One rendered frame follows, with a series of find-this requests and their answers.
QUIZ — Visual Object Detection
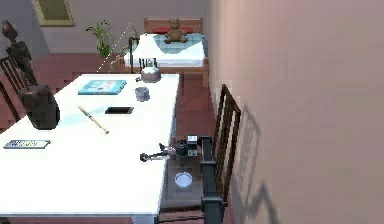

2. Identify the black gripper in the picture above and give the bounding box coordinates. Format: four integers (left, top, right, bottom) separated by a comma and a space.
139, 139, 189, 163

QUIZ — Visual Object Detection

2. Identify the white round ashtray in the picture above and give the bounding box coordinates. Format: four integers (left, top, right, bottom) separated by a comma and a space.
174, 171, 194, 190

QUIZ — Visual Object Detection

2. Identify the black phone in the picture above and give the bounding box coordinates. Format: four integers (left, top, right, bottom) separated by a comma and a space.
104, 106, 135, 115

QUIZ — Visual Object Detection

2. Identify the white table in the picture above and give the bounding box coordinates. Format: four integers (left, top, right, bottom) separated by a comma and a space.
0, 73, 181, 224

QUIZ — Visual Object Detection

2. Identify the wooden baseball bat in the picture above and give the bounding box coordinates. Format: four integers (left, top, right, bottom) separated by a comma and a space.
77, 105, 110, 135

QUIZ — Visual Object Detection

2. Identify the silver kettle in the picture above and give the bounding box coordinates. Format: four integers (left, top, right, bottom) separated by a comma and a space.
135, 57, 163, 84

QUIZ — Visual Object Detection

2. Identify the dark brown wooden chair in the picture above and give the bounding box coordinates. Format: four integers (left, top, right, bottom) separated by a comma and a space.
157, 83, 242, 224
0, 55, 34, 123

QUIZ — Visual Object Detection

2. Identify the blue book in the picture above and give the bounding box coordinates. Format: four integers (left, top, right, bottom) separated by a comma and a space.
77, 79, 128, 96

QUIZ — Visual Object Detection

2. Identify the wooden bed with white sheet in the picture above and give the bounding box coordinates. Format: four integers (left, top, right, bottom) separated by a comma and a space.
123, 17, 210, 88

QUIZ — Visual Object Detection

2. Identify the brown teddy bear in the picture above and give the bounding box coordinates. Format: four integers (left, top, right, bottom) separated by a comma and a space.
163, 18, 189, 45

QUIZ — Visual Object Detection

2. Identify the red pillow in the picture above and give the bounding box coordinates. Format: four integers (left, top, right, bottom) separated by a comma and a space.
151, 26, 195, 35

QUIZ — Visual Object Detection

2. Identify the green house plant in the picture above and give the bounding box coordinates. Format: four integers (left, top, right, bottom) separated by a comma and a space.
85, 20, 113, 60

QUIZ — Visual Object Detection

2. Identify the black lumpy bag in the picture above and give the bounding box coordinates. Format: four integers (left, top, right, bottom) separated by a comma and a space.
17, 83, 61, 131

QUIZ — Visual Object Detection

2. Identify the grey remote control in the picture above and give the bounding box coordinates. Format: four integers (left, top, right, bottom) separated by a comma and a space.
2, 139, 52, 150

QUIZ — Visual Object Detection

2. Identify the dark figure statue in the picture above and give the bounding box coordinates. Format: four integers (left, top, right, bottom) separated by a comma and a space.
1, 19, 38, 88

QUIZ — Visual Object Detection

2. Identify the olive framed picture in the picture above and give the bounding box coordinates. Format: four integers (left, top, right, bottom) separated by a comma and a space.
31, 0, 75, 28

